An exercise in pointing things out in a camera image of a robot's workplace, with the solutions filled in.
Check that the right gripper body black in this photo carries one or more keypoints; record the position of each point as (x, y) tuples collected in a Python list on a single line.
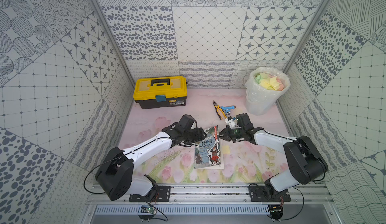
[(232, 134)]

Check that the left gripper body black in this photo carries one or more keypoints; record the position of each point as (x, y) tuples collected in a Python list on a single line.
[(196, 134)]

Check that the illustrated story book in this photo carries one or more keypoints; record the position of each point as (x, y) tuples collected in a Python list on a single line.
[(208, 154)]

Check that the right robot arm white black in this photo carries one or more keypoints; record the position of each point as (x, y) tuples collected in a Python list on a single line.
[(305, 163)]

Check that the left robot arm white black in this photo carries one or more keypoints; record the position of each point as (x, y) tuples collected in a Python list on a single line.
[(115, 174)]

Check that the yellow sticky note lower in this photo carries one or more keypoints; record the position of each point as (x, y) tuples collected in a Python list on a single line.
[(225, 149)]

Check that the pile of discarded sticky notes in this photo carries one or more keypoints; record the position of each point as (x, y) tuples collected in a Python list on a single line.
[(269, 82)]

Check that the yellow black pliers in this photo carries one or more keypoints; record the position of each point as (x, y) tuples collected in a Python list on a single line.
[(219, 111)]

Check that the yellow black toolbox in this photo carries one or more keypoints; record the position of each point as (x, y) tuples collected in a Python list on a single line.
[(161, 92)]

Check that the white bin with plastic bag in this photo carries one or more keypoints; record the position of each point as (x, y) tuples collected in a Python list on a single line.
[(260, 100)]

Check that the left controller board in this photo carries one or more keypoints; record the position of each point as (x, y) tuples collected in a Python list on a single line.
[(147, 213)]

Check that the controller board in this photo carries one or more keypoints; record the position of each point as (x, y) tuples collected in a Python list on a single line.
[(147, 213), (275, 212)]

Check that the right controller board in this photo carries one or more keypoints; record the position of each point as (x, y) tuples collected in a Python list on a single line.
[(275, 212)]

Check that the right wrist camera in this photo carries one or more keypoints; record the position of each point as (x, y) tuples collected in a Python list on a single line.
[(231, 122)]

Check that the blue handled tool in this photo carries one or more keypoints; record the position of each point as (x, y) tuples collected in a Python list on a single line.
[(227, 109)]

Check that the aluminium mounting rail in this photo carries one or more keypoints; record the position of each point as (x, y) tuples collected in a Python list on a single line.
[(239, 193)]

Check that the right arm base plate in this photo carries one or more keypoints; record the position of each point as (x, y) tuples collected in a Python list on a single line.
[(259, 193)]

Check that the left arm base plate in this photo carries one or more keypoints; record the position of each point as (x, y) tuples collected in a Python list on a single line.
[(156, 194)]

